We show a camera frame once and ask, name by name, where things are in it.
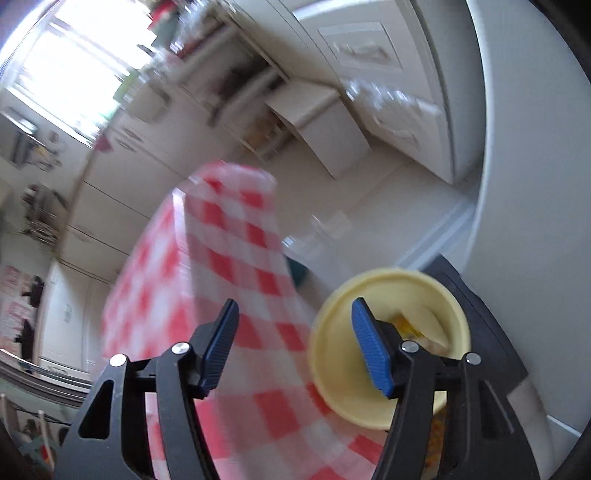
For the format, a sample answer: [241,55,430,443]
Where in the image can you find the white lower kitchen cabinets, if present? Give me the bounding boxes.
[36,68,260,384]

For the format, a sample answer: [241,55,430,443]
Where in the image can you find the red white checkered tablecloth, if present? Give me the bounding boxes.
[101,161,386,479]

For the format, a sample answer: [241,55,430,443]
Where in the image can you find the yellow plastic bowl bin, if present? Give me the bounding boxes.
[308,268,472,431]

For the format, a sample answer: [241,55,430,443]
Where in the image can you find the white refrigerator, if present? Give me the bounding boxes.
[465,1,590,431]

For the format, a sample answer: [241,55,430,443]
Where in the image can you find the white wooden step stool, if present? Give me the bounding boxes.
[266,79,370,180]

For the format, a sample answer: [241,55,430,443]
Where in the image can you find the white metal storage rack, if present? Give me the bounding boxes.
[168,10,293,162]

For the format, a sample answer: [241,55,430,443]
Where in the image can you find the white drawer cabinet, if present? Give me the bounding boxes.
[290,0,482,186]

